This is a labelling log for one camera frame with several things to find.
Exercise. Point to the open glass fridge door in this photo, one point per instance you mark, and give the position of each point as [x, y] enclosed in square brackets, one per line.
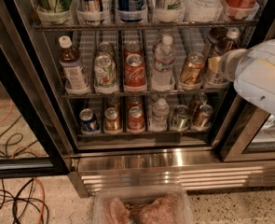
[26, 148]

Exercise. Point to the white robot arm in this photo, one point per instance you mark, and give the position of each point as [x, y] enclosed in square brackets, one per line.
[252, 72]

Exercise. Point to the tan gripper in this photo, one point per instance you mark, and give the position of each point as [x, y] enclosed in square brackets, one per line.
[226, 66]

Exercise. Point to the rear white green can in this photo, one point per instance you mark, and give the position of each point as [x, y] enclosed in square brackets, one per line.
[106, 48]

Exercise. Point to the silver green can bottom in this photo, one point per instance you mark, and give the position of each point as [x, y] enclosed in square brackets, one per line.
[180, 118]

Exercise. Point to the small water bottle bottom shelf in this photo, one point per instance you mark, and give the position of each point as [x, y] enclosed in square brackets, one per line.
[160, 113]

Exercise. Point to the rear red cola can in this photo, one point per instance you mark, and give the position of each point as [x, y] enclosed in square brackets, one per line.
[132, 47]

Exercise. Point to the white green soda can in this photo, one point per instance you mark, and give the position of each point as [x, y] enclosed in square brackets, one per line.
[105, 71]

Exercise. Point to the rear gold can bottom right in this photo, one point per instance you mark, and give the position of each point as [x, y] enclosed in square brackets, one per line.
[197, 100]

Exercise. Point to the gold soda can middle shelf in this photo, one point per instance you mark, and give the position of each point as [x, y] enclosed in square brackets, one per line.
[194, 63]

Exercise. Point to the gold can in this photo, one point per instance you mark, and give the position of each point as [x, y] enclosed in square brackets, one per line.
[112, 119]
[197, 100]
[202, 118]

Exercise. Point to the clear water bottle middle shelf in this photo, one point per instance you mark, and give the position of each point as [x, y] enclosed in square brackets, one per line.
[164, 56]

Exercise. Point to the red Coca-Cola can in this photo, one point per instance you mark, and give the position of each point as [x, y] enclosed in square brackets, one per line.
[134, 70]

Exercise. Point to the stainless steel fridge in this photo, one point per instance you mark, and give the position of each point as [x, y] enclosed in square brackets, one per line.
[232, 152]

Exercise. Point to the red can bottom shelf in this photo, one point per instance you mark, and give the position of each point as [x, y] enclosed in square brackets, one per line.
[136, 118]

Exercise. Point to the gold can bottom left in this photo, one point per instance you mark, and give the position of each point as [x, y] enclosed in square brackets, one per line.
[112, 119]

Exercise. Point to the blue Pepsi can bottom shelf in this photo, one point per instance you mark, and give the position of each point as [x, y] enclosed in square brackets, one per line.
[88, 121]

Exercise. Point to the left tea bottle white cap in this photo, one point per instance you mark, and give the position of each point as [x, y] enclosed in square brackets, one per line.
[70, 60]

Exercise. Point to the clear plastic bin with cloth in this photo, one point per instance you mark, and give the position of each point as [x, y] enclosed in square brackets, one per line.
[151, 204]

